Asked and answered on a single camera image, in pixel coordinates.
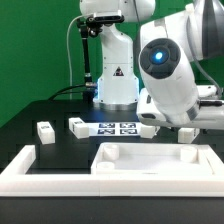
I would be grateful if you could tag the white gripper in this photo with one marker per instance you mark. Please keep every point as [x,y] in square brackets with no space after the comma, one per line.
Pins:
[210,116]

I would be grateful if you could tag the white desk top panel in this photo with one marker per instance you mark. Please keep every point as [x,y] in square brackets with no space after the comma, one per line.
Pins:
[151,159]

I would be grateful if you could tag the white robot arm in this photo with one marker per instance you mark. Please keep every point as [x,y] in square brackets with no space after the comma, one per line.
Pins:
[158,77]

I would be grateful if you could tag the marker tag sheet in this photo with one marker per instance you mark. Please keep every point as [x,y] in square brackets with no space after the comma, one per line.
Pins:
[114,129]

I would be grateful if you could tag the white U-shaped fence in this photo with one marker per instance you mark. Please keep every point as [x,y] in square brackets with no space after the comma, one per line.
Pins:
[15,180]

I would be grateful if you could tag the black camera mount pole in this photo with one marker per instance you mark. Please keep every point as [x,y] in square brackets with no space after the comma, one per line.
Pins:
[90,86]

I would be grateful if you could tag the black camera on mount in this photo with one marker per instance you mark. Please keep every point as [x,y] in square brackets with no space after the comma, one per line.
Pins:
[106,17]

